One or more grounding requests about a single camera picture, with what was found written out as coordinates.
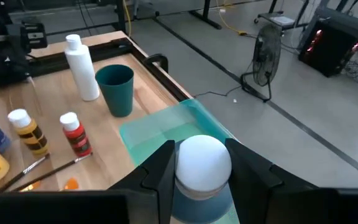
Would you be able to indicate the translucent teal plastic bin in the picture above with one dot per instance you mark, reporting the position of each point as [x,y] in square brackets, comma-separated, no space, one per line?
[154,130]

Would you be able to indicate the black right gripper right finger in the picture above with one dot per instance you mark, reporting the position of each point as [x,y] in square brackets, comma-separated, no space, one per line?
[250,186]

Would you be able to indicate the small yellow paint bottle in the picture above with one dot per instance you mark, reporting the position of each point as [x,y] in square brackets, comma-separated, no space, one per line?
[30,133]

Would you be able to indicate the large white paint bottle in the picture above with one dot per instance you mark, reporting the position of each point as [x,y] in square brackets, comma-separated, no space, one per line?
[82,74]

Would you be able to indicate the black rolling cart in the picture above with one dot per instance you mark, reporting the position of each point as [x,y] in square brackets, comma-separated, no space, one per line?
[267,17]

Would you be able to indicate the black table leg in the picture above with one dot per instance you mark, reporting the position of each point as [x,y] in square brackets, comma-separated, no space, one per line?
[206,9]

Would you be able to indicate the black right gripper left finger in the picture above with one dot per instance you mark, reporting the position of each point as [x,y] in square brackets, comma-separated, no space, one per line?
[154,186]

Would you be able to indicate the black table clamp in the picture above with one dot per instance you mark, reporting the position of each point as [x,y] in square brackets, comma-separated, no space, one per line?
[165,63]

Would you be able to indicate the large dark teal paint bottle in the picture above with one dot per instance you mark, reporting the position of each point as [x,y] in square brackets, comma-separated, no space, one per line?
[204,161]

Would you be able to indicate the dark green plastic cup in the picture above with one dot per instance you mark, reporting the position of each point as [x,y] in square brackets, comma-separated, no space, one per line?
[115,93]

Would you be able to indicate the black floor fan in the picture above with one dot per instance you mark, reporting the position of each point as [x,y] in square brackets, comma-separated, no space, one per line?
[266,56]

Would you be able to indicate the orange fan-tip paintbrush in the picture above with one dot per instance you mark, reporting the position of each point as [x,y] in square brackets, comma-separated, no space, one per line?
[71,184]

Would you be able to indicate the small red paint bottle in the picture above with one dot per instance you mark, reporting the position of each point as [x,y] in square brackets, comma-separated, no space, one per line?
[76,137]

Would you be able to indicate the black computer tower red lights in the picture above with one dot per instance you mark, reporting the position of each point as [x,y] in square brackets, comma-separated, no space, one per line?
[331,53]

